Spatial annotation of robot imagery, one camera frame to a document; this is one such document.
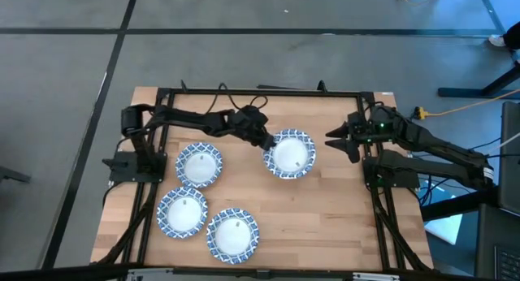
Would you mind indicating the black desk leg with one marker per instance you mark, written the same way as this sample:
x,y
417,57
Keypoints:
x,y
459,93

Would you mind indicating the white floor sheet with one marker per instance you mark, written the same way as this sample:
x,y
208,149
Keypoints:
x,y
445,228

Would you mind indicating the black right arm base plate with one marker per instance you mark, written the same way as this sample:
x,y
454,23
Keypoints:
x,y
371,182

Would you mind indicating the grey floor object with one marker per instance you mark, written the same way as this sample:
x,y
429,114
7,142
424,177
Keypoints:
x,y
12,174

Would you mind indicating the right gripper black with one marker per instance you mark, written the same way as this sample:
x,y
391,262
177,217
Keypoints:
x,y
359,130

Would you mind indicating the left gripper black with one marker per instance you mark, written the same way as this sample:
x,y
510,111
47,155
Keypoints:
x,y
250,124

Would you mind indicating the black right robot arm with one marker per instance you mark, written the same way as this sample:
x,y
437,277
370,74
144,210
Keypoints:
x,y
430,145

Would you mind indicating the black keyboard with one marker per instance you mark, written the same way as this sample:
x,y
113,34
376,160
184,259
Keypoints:
x,y
508,262

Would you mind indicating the person's leg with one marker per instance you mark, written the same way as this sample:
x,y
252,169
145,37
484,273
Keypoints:
x,y
514,36

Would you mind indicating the black front beam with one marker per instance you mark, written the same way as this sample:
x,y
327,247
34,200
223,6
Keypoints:
x,y
61,273

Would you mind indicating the dark laptop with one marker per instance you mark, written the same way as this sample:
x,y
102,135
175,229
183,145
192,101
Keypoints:
x,y
511,171

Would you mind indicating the person's shoe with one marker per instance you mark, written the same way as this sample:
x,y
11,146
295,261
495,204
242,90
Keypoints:
x,y
497,40

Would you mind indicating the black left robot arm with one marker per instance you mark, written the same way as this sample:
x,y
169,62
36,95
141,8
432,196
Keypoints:
x,y
183,118

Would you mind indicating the black aluminium table frame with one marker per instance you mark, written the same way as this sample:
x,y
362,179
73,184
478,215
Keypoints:
x,y
264,93

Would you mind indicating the black slanted support bar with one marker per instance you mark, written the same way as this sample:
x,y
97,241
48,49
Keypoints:
x,y
455,206

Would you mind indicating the blue patterned paper bowl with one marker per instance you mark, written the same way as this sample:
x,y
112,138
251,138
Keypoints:
x,y
182,214
290,155
232,237
199,167

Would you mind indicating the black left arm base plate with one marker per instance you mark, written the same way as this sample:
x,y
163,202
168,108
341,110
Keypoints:
x,y
122,169

